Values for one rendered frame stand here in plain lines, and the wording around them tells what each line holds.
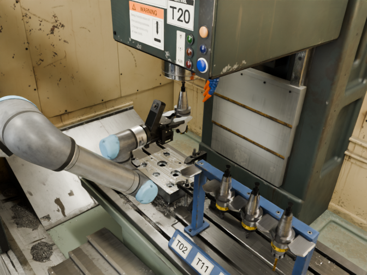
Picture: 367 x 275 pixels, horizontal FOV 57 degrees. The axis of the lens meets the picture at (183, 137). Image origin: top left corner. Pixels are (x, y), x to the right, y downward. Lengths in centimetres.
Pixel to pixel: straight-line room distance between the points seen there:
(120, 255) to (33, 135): 84
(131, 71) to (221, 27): 160
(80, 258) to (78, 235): 25
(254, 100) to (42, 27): 117
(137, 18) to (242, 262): 92
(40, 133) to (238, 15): 54
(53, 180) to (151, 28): 127
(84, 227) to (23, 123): 109
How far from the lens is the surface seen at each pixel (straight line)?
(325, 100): 146
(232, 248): 139
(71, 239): 184
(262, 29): 95
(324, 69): 144
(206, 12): 82
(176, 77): 116
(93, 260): 159
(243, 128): 170
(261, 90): 156
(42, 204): 197
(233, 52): 87
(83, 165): 92
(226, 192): 109
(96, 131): 227
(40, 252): 177
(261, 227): 103
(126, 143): 113
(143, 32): 102
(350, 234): 208
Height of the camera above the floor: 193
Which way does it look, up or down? 31 degrees down
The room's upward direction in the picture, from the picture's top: 2 degrees clockwise
